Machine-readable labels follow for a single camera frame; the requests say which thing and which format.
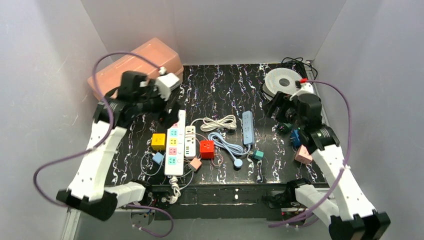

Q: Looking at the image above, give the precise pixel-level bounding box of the yellow cube socket adapter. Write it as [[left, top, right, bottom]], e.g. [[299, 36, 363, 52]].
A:
[[151, 133, 167, 151]]

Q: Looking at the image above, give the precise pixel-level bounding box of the white LED strip reel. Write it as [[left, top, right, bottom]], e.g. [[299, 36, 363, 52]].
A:
[[262, 67, 302, 100]]

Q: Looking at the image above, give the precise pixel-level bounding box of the light blue power strip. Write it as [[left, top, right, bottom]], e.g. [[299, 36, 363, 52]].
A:
[[242, 110, 255, 145]]

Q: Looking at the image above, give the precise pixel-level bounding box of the red cube plug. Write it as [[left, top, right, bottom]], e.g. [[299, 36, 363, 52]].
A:
[[199, 140, 215, 160]]

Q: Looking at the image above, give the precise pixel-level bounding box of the white cord of large strip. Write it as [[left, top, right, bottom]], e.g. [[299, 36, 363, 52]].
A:
[[167, 174, 182, 204]]

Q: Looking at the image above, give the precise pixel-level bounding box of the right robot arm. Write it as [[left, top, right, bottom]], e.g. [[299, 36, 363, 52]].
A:
[[265, 91, 391, 240]]

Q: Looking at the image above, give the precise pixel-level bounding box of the dark green cube adapter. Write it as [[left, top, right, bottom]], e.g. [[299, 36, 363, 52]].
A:
[[277, 123, 293, 134]]

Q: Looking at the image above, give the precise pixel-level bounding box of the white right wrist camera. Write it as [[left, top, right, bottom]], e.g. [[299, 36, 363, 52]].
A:
[[289, 79, 315, 101]]

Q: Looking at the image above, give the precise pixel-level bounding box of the small white USB power strip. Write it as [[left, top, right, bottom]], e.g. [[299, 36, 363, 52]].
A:
[[184, 125, 197, 160]]

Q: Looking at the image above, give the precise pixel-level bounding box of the white power cord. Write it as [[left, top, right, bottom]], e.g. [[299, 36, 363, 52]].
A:
[[190, 114, 238, 133]]

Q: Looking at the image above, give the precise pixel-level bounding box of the mint green thin cable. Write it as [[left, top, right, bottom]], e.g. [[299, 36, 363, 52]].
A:
[[140, 150, 196, 190]]

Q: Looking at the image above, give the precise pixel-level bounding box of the teal charger plug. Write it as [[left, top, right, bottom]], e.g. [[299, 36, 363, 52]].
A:
[[249, 150, 264, 161]]

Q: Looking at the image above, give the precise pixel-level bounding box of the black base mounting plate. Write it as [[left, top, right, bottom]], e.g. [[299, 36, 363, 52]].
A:
[[146, 183, 306, 221]]

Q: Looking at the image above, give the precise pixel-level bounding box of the black cable behind reel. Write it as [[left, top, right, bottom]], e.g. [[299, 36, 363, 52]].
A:
[[280, 56, 319, 90]]

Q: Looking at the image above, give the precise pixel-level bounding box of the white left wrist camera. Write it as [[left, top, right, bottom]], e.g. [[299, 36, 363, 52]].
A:
[[154, 73, 182, 101]]

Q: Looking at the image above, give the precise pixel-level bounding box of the pink charger plug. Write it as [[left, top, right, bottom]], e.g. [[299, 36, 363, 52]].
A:
[[294, 145, 313, 165], [188, 157, 202, 172]]

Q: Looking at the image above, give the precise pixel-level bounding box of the blue cube adapter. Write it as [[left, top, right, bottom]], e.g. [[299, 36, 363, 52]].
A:
[[290, 129, 302, 148]]

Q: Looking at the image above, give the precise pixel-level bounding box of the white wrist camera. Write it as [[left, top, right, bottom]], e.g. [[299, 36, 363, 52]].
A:
[[289, 79, 315, 101], [154, 73, 182, 101]]

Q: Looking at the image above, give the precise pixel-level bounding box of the pink translucent storage box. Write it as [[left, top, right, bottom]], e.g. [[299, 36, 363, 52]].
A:
[[96, 38, 184, 94]]

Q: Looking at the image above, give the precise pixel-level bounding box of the light blue charger plug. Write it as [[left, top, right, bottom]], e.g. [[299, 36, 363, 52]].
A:
[[152, 152, 165, 166]]

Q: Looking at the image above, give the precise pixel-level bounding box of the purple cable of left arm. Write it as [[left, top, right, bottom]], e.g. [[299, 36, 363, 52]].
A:
[[32, 51, 175, 239]]

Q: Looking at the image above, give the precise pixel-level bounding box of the large white power strip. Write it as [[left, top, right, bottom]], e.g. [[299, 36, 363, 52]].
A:
[[164, 110, 186, 177]]

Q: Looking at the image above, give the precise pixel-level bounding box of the pink thin cable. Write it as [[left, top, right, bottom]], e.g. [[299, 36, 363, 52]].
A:
[[188, 132, 226, 170]]

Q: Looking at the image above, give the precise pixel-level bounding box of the light blue strip cord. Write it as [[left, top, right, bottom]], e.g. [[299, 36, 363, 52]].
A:
[[207, 131, 253, 170]]

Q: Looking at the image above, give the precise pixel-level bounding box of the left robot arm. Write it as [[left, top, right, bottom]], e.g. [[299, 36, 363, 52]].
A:
[[56, 71, 183, 221]]

